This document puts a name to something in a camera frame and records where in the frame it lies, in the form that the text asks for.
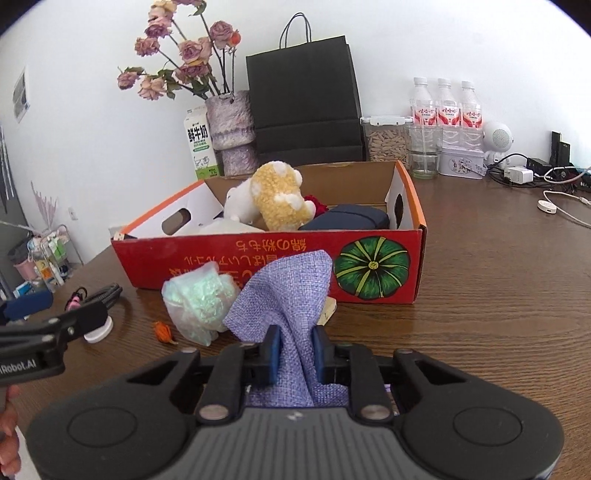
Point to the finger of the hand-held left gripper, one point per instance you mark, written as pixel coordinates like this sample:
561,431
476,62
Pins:
27,304
83,321

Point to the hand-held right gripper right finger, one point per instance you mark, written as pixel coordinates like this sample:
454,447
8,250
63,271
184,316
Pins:
318,350

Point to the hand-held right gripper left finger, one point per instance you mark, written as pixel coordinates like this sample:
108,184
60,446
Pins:
273,350

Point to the white plug adapter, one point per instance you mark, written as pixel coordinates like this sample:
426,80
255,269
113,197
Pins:
101,332

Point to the purple woven cloth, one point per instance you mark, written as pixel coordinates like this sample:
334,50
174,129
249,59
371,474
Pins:
286,295

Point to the green white plastic bag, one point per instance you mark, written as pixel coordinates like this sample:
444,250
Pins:
198,300

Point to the red cardboard box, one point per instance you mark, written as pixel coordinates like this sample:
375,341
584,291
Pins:
152,258

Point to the dark blue pouch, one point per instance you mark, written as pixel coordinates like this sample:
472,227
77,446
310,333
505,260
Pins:
346,217

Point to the red knit item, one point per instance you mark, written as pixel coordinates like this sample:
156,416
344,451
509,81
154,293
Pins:
318,205

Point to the yellow white plush toy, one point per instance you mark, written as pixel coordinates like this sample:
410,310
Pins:
277,194

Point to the clear seed container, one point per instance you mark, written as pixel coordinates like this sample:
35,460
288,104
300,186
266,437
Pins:
385,143

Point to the person's left hand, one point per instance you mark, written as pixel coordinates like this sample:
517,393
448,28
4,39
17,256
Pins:
8,443

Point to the white storage cart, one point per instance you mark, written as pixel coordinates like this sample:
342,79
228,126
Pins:
46,263

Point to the orange dried flower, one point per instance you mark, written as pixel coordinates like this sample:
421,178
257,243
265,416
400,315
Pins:
164,333

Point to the clear glass cup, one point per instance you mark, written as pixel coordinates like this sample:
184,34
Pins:
425,166

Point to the white green milk carton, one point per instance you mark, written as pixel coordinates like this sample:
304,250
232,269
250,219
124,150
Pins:
201,143

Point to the white tin box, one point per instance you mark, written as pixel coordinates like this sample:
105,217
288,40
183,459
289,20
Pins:
459,164

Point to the purple mottled vase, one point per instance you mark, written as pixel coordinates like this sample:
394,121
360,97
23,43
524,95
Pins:
231,120

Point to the black paper bag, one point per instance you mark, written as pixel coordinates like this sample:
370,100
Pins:
304,101

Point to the red label water bottle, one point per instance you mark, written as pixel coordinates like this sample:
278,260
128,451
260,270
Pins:
447,114
470,116
422,113

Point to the white cube charger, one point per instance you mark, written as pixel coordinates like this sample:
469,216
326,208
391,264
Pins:
518,175

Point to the white round speaker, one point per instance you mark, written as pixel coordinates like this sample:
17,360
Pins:
497,138

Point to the black power adapter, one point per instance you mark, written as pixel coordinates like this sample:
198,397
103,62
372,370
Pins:
540,165

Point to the dried pink roses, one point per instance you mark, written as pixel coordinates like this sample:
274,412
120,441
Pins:
191,50

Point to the black power strip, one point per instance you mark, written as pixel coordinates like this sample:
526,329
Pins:
572,177

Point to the black upright device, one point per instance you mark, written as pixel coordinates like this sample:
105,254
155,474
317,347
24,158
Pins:
559,150

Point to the wall paper sheet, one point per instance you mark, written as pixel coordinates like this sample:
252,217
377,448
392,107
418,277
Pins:
21,94

